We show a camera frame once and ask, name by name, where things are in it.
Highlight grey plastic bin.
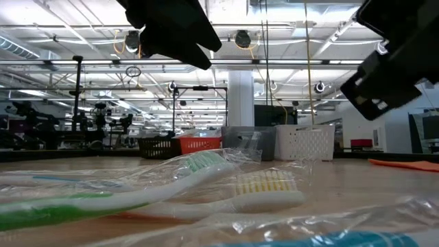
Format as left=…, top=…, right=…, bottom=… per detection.
left=221, top=126, right=277, bottom=161

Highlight yellow hanging cable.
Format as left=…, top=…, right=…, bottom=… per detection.
left=303, top=0, right=316, bottom=126

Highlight white perforated plastic basket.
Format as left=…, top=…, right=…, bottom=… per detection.
left=274, top=123, right=335, bottom=161

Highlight black framed screen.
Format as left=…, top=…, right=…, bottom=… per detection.
left=407, top=108, right=439, bottom=154

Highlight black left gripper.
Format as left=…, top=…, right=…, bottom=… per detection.
left=116, top=0, right=223, bottom=71

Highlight green toothbrush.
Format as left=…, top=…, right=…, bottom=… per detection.
left=0, top=150, right=238, bottom=233

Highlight white building column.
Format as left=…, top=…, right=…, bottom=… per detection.
left=227, top=70, right=255, bottom=127

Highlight silver ventilation duct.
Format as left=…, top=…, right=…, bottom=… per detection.
left=0, top=34, right=61, bottom=62

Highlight flat orange plastic lid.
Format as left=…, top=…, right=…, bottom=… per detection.
left=367, top=158, right=439, bottom=173

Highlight black rectangular stand frame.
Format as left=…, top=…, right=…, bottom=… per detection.
left=172, top=85, right=229, bottom=134

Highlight black aluminium table frame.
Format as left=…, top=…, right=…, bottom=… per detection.
left=0, top=148, right=439, bottom=163

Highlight long ceiling light strip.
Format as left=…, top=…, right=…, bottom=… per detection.
left=0, top=58, right=364, bottom=68

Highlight black display panel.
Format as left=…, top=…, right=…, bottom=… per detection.
left=254, top=104, right=298, bottom=127

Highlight blue toothbrush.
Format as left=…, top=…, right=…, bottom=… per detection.
left=205, top=230, right=439, bottom=247
left=0, top=173, right=134, bottom=195

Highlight red box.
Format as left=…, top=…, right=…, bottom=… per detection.
left=350, top=139, right=374, bottom=149

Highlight black plastic bin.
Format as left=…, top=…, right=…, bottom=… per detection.
left=137, top=136, right=182, bottom=160

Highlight orange toothbrush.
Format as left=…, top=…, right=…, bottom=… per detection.
left=119, top=169, right=307, bottom=221

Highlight orange plastic bin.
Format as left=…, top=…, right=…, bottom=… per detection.
left=178, top=136, right=223, bottom=155

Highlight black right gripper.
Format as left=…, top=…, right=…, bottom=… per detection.
left=340, top=51, right=423, bottom=121

